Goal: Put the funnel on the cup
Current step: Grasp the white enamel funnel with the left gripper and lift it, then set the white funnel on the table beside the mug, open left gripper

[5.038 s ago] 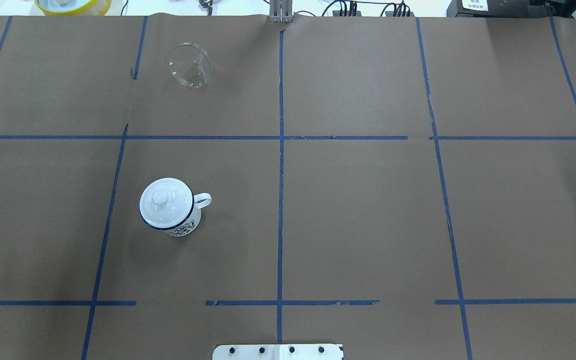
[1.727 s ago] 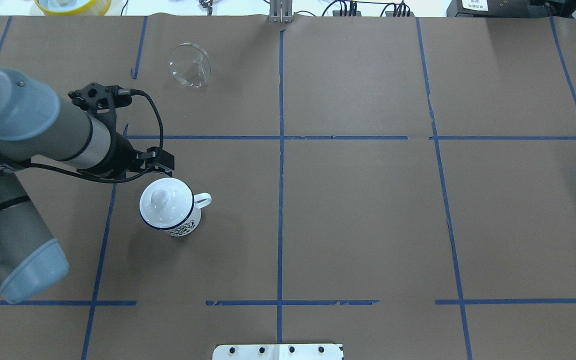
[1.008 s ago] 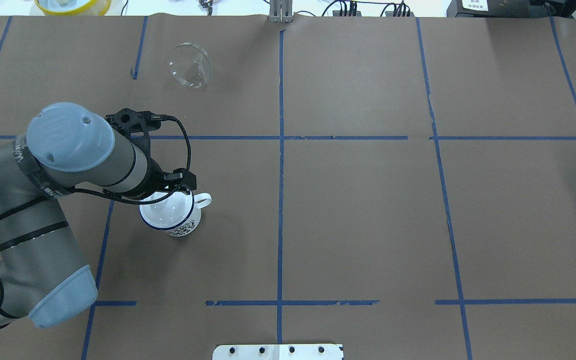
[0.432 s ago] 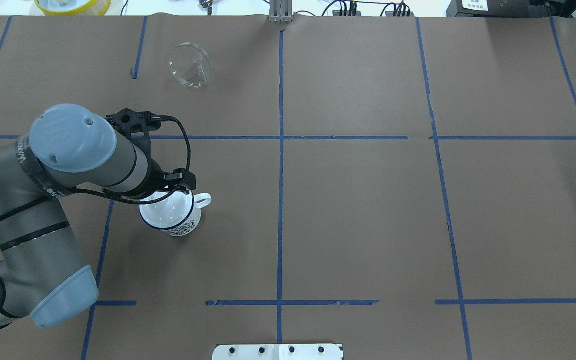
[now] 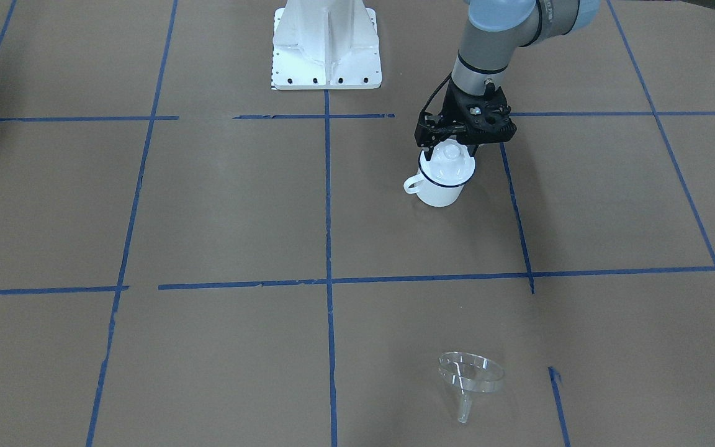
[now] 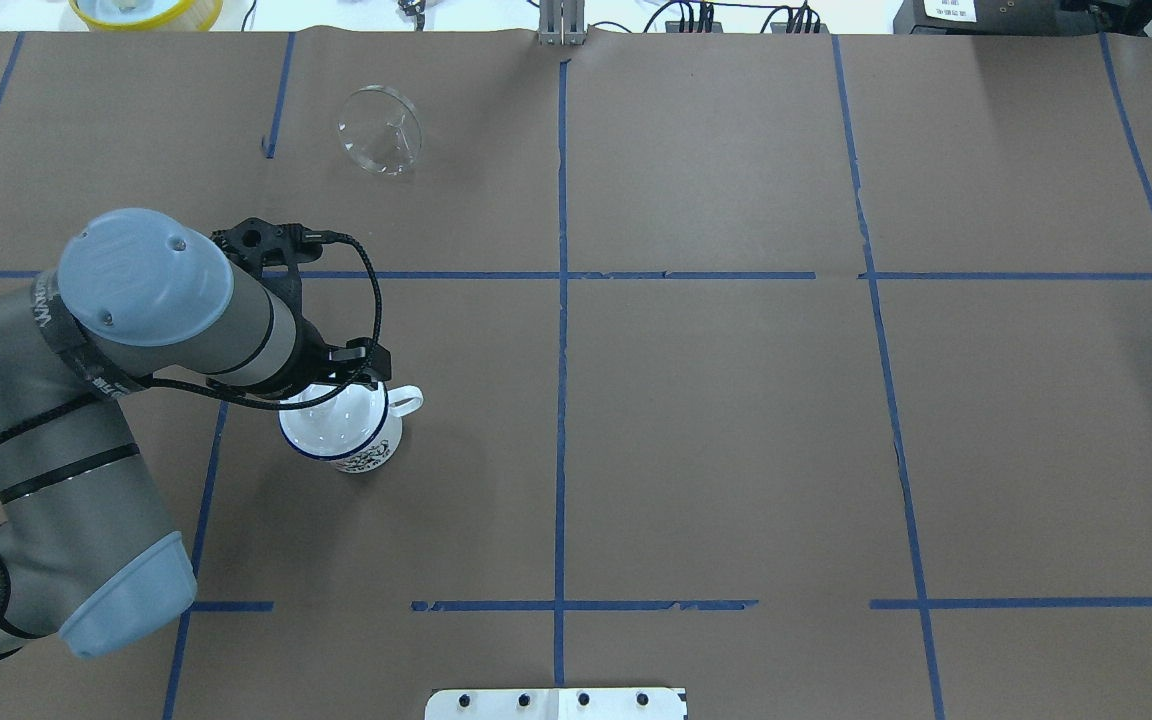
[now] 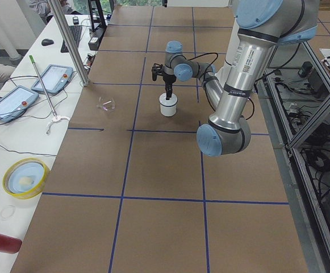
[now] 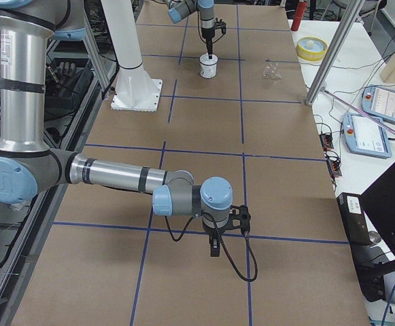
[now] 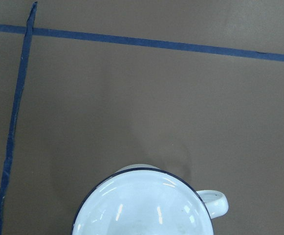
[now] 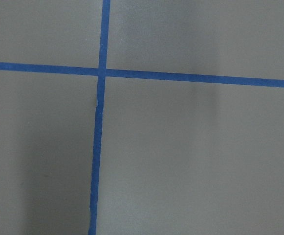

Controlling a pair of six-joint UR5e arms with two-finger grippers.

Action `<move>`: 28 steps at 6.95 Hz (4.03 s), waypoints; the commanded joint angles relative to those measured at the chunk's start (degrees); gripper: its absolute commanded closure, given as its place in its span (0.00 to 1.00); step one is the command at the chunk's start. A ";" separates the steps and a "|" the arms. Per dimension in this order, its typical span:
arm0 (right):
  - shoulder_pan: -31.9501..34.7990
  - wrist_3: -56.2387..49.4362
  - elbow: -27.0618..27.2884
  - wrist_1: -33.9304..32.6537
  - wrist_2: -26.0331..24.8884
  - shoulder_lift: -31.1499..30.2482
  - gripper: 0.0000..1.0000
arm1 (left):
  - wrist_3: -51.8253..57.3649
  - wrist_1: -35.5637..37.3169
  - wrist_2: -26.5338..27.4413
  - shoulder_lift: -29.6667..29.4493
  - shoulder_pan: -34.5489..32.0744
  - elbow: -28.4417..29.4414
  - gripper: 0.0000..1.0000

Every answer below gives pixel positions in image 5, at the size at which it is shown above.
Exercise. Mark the clear glass funnel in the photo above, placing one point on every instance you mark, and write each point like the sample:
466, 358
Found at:
472, 375

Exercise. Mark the white enamel mug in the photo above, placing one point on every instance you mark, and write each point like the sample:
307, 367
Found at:
432, 193

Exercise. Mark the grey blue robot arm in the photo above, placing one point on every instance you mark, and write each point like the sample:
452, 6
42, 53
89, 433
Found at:
495, 29

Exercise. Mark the white mug lid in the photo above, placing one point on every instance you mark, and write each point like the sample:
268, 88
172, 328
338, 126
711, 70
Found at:
450, 163

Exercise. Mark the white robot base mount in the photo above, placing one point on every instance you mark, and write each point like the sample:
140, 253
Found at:
319, 45

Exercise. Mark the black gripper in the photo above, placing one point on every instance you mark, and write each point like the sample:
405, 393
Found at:
455, 103

